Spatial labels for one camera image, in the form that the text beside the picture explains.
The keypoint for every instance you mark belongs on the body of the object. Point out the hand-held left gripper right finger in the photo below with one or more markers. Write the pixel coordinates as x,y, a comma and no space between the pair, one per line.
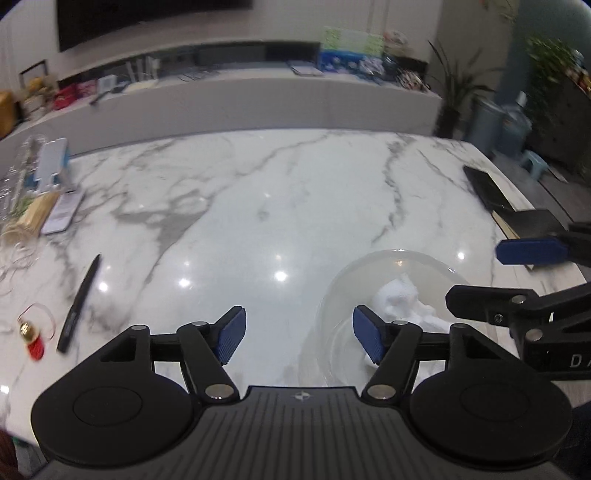
369,334

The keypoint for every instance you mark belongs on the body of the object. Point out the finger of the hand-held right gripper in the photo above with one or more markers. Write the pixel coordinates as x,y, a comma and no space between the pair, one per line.
471,300
531,251

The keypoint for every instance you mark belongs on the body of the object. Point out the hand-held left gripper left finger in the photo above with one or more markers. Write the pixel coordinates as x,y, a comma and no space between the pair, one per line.
231,334

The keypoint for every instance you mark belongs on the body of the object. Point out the clear glass bowl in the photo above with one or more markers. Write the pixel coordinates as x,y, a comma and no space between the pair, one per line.
341,295

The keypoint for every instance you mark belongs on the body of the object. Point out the white cloth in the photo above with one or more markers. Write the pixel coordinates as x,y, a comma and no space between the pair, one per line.
399,295

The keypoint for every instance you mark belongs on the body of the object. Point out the small plastic stool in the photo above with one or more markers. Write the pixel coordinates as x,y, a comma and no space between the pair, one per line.
533,164

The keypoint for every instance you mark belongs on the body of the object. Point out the blue water bottle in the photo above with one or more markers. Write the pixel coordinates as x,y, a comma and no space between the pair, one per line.
513,131

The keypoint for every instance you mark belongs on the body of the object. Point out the dark cabinet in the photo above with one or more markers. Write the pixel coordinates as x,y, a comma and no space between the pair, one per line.
570,124

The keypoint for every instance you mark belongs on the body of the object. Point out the grey trash can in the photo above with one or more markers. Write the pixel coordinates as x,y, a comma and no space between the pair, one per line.
485,127

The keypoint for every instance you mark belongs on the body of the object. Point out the black pen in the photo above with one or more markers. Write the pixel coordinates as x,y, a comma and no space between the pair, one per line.
78,304

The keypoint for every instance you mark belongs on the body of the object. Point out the potted plant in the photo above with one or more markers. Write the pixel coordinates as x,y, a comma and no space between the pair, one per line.
455,92

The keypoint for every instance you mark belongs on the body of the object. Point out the ivy plant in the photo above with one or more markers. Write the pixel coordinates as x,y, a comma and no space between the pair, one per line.
551,69

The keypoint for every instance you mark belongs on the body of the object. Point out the red gold charm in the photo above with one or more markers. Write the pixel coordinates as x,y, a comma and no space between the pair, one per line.
34,344

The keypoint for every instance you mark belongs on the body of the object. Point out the white phone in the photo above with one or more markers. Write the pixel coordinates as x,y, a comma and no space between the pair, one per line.
62,212

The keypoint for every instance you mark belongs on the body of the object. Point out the toy cars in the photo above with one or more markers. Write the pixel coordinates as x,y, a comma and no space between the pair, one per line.
411,81

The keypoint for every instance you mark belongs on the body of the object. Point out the white marble console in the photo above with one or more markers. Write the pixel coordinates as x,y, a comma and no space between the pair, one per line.
254,106

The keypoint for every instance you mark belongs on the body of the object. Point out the small photo block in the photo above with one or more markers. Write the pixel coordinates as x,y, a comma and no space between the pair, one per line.
371,67

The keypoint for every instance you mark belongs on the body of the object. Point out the round paper fan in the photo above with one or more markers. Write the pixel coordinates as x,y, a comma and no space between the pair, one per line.
397,41

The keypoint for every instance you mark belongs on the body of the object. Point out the white phone stand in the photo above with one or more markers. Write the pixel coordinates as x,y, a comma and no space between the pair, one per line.
51,157

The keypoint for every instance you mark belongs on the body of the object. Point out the red ribbed object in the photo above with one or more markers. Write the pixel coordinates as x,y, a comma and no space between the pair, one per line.
7,454

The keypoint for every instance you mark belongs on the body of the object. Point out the white router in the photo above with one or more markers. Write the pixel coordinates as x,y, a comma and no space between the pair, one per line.
143,83

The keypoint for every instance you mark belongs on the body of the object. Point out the clear plastic bag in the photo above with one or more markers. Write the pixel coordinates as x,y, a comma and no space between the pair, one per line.
18,170

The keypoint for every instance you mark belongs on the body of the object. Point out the lotus pond painting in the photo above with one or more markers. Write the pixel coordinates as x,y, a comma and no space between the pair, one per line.
351,50

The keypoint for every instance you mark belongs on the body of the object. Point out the black remote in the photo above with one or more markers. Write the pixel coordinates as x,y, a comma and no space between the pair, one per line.
100,98

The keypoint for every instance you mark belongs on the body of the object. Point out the grey flat device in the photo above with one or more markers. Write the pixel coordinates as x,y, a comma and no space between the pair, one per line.
305,69

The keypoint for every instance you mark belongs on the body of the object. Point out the small white clock display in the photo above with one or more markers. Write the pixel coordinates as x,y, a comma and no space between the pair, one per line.
107,84

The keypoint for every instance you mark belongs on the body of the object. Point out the pink box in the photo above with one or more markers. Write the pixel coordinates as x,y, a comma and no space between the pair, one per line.
87,90

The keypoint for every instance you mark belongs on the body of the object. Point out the red box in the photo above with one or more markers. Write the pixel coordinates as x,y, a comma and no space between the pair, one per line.
66,97

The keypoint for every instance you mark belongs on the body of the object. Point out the teddy bear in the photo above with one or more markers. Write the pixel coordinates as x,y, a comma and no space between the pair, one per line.
38,97

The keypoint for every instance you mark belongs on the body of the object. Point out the gold vase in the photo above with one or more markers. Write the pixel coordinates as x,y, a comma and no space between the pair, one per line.
7,115

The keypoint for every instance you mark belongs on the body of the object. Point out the black television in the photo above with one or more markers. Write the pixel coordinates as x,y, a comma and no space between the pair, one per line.
152,18

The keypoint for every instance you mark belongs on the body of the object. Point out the black picture frame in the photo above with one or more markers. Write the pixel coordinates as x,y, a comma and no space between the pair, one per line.
33,71

